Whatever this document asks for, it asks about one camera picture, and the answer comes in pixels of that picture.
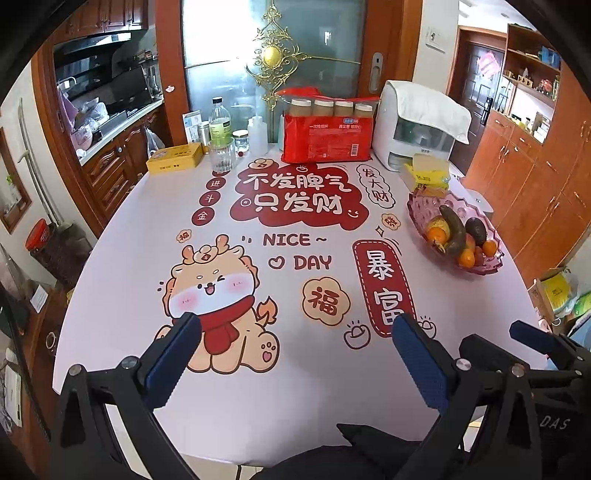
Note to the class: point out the white round stool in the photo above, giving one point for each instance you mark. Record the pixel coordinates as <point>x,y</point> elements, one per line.
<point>479,203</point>

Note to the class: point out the white squeeze bottle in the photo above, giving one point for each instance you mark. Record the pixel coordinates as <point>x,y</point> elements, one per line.
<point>258,141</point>

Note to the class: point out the small white card box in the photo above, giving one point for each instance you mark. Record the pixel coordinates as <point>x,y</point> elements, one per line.
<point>191,122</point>

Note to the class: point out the white cloth cover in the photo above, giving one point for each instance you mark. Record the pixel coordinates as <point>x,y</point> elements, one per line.
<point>423,105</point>

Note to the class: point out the cardboard box with bags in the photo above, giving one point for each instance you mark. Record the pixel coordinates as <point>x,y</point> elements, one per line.
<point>560,300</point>

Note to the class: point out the pink printed tablecloth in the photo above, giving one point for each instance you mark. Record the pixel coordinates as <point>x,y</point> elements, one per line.
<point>299,272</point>

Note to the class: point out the red lidded jar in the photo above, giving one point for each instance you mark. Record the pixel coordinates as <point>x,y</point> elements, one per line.
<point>39,235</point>

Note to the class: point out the white rice dispenser appliance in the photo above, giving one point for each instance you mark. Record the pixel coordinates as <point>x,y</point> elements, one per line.
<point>396,140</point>

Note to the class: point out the dark entrance door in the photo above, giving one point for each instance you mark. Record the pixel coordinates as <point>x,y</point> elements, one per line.
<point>474,83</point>

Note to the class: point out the pink glass fruit bowl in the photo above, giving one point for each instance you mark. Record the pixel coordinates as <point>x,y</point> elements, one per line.
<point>423,208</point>

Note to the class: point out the red green apple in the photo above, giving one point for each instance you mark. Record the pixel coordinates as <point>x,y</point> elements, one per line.
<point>471,243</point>

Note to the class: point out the green label plastic bottle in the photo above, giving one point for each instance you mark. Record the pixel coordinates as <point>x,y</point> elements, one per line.
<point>219,124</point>

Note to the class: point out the yellow tissue box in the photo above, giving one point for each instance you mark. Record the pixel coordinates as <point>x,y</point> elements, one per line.
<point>427,173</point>

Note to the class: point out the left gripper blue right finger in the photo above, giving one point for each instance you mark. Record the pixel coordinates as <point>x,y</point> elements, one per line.
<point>508,445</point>

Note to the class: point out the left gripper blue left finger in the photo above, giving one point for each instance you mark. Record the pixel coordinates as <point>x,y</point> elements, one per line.
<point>83,442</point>

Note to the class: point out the clear drinking glass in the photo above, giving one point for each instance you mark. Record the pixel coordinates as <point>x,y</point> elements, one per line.
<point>222,157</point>

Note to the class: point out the dark avocado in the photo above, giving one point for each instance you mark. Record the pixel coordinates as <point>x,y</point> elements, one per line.
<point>477,229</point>

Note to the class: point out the orange wooden cabinet wall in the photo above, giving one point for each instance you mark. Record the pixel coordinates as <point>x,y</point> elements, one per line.
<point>533,162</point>

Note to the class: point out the tangerine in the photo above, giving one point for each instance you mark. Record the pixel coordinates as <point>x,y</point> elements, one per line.
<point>489,248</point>
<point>437,235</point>
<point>467,259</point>

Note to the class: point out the yellow pear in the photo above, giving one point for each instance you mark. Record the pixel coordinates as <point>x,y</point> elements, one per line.
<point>440,223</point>

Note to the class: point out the overripe brown banana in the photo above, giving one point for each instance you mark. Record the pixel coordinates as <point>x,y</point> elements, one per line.
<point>456,243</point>

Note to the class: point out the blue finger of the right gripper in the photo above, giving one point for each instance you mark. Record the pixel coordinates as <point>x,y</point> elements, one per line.
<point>562,352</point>

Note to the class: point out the yellow tin box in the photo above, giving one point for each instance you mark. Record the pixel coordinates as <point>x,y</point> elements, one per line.
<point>176,158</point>

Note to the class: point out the frosted glass sliding door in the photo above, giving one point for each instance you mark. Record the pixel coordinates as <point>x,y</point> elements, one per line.
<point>246,52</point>

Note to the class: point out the red paper cup package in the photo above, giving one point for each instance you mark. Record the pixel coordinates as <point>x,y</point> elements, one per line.
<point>319,129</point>

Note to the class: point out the small glass jar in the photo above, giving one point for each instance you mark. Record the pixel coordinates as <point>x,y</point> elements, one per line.
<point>241,139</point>

